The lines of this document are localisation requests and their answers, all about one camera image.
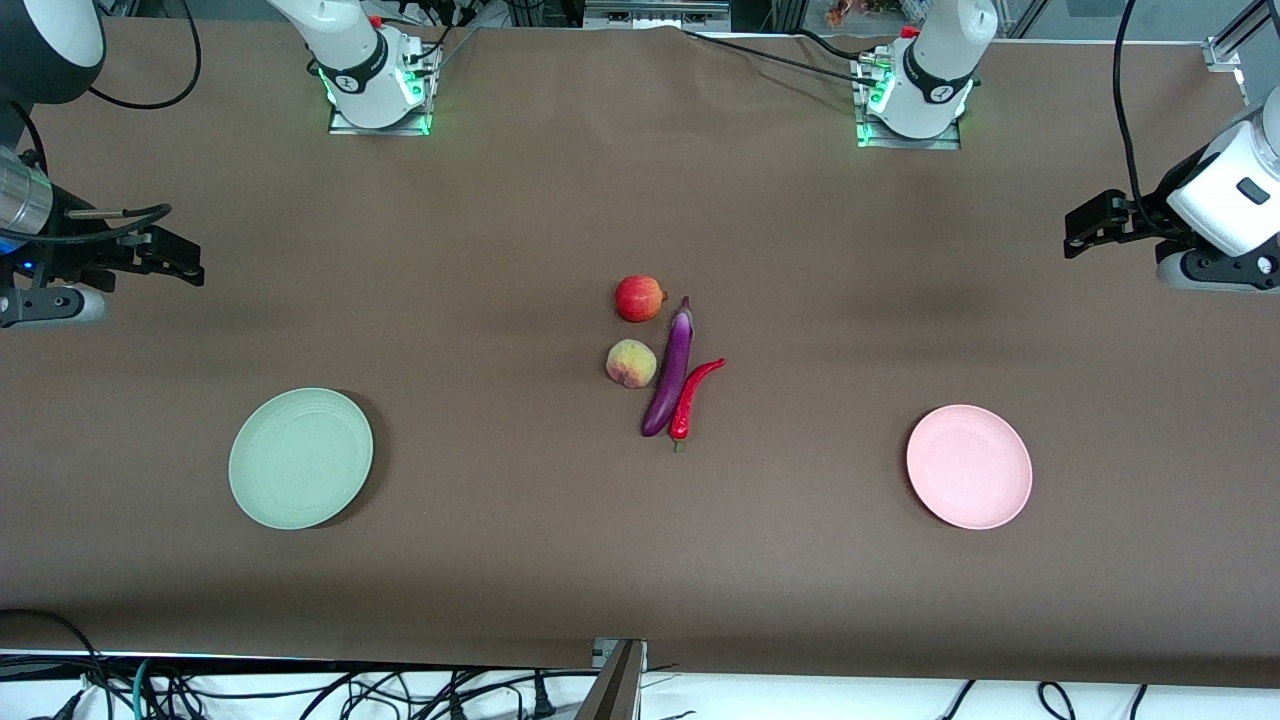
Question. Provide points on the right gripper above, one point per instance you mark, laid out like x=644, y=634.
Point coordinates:
x=72, y=252

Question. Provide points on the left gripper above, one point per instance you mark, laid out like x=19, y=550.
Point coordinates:
x=1142, y=217

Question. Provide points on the red pomegranate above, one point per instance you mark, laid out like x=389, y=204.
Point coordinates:
x=638, y=298

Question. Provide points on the yellow pink peach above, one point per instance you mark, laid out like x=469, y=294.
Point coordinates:
x=630, y=363

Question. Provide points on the purple eggplant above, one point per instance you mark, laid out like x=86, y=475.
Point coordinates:
x=672, y=370

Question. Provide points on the red chili pepper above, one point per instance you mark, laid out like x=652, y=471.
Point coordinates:
x=685, y=410

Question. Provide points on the aluminium corner profile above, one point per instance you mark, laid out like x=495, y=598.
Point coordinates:
x=1222, y=52

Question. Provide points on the green round plate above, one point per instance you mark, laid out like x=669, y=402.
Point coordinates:
x=300, y=458

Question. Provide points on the pink round plate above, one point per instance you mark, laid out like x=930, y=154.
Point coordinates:
x=968, y=466

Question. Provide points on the brown table cover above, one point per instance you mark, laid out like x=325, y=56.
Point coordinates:
x=640, y=560

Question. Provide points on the black power plug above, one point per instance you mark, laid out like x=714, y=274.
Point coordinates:
x=542, y=705

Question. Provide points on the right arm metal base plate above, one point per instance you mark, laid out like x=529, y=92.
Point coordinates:
x=340, y=127

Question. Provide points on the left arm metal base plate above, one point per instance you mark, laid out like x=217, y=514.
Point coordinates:
x=870, y=143

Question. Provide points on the silver aluminium frame beam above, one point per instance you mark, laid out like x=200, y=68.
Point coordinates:
x=655, y=15

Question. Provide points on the aluminium camera post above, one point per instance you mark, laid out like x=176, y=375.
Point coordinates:
x=620, y=685

